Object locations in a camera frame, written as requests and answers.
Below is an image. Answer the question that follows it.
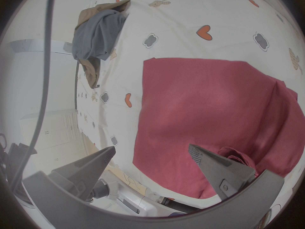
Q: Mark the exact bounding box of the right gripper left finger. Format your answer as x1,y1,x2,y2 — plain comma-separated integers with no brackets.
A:
48,146,117,201

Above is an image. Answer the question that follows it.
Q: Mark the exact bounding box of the tan garment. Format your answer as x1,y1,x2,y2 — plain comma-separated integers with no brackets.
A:
75,0,131,89

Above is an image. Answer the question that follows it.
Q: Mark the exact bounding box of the bed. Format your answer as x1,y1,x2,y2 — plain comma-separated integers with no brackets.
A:
74,0,305,214

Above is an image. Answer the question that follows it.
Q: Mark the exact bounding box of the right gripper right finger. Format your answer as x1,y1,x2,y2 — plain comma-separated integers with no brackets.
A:
188,144,257,201

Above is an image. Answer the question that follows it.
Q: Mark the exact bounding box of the red shirt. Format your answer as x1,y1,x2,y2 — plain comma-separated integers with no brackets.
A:
132,57,305,200

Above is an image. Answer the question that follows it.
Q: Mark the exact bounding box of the black cable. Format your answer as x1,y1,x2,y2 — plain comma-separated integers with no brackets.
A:
7,0,58,195

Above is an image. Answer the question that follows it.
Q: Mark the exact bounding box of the white cabinet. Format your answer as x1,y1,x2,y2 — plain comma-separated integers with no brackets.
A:
19,109,84,166

